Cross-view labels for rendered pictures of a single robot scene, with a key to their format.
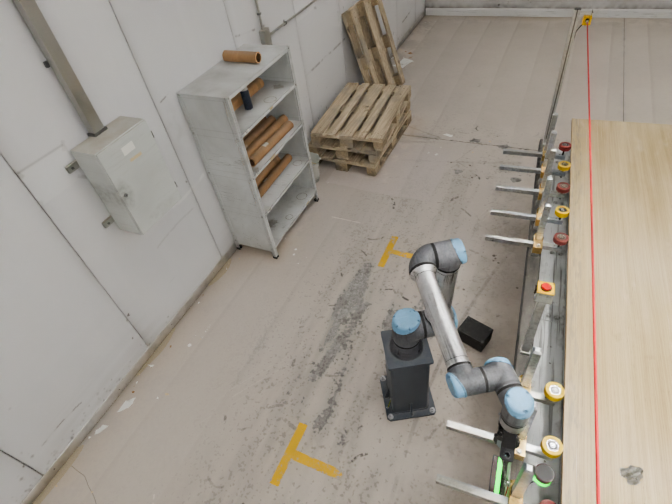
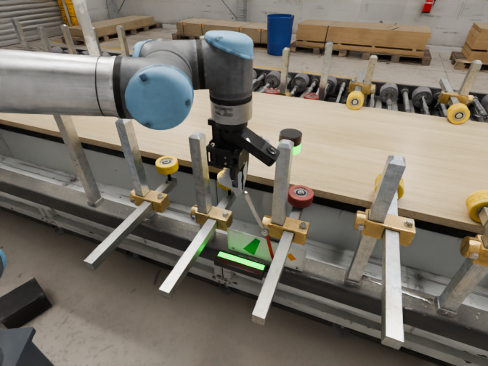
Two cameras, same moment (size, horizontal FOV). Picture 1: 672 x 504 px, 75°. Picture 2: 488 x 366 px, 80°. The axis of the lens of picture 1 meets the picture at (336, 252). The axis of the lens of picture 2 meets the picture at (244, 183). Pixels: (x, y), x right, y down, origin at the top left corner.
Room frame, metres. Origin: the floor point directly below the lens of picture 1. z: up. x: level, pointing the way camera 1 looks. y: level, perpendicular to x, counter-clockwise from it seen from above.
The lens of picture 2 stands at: (0.65, 0.08, 1.48)
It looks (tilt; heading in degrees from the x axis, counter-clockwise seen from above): 37 degrees down; 264
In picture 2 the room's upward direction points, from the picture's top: straight up
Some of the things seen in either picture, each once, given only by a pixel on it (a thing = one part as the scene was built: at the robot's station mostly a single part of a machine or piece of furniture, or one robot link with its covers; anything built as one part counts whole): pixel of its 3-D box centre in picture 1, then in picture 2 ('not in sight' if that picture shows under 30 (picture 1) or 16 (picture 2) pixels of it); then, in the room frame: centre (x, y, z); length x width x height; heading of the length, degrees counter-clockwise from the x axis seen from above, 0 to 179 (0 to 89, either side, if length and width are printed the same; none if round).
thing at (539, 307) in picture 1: (533, 326); (77, 155); (1.15, -0.88, 0.93); 0.05 x 0.05 x 0.45; 62
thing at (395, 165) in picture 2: not in sight; (369, 234); (0.26, -0.41, 0.91); 0.04 x 0.04 x 0.48; 62
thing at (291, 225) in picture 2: (515, 500); (285, 227); (0.46, -0.52, 0.85); 0.14 x 0.06 x 0.05; 152
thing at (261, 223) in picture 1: (261, 156); not in sight; (3.37, 0.50, 0.78); 0.90 x 0.45 x 1.55; 149
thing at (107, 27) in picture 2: not in sight; (114, 25); (3.06, -8.85, 0.23); 2.41 x 0.77 x 0.17; 61
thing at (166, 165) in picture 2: (552, 395); (168, 173); (0.83, -0.84, 0.85); 0.08 x 0.08 x 0.11
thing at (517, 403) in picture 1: (516, 407); (229, 67); (0.61, -0.51, 1.32); 0.10 x 0.09 x 0.12; 2
